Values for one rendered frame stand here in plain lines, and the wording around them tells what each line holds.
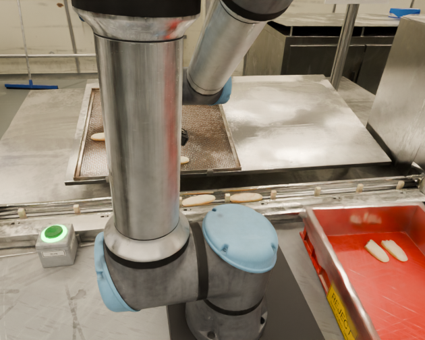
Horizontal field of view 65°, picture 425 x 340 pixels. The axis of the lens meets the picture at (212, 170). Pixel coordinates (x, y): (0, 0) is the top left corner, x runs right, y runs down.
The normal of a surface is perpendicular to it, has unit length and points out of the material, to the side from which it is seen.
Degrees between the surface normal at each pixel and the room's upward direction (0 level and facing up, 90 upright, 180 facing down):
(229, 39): 132
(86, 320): 0
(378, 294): 0
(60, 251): 90
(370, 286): 0
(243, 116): 10
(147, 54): 89
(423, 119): 90
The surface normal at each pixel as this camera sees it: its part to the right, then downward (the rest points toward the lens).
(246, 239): 0.22, -0.80
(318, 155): 0.06, -0.72
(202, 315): -0.67, 0.09
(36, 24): 0.16, 0.55
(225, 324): -0.15, 0.29
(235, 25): -0.32, 0.93
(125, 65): -0.16, 0.52
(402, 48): -0.99, 0.06
